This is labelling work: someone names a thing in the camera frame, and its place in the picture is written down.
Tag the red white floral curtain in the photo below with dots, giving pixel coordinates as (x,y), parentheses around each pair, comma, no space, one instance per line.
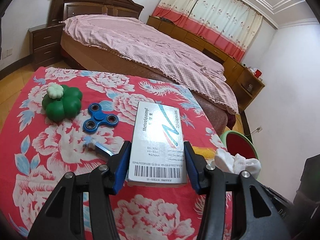
(229,25)

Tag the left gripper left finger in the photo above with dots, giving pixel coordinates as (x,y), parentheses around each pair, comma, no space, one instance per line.
(118,167)

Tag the red bin green rim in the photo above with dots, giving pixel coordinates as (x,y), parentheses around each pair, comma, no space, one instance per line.
(237,143)

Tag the long wooden cabinet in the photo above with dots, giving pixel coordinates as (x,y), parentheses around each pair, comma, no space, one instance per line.
(232,69)

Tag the red cup on shelf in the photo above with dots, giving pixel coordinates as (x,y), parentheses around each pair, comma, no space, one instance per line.
(258,73)

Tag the blue fidget spinner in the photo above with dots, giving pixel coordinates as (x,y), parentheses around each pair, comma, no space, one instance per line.
(98,118)

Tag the pink bed quilt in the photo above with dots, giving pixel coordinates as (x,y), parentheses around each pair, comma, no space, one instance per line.
(143,44)

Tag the white crumpled tissue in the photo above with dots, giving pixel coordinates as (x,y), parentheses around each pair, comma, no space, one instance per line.
(236,163)

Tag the dark wooden headboard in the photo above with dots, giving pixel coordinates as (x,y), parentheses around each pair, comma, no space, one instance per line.
(61,10)

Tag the wooden corner shelf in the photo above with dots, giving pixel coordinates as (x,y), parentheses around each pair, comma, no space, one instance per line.
(246,88)

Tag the dark wooden nightstand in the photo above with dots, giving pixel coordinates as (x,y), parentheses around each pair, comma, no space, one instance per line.
(44,44)

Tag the green clover toy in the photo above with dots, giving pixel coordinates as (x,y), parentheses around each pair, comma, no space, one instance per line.
(61,102)

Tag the white wall socket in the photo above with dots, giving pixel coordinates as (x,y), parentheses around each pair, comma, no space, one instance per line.
(259,129)

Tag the white medicine box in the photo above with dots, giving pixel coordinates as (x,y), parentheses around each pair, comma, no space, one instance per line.
(157,151)

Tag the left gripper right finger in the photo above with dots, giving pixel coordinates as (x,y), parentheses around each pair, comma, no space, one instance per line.
(195,165)

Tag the red floral table cloth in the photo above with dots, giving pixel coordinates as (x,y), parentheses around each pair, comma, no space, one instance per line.
(36,153)

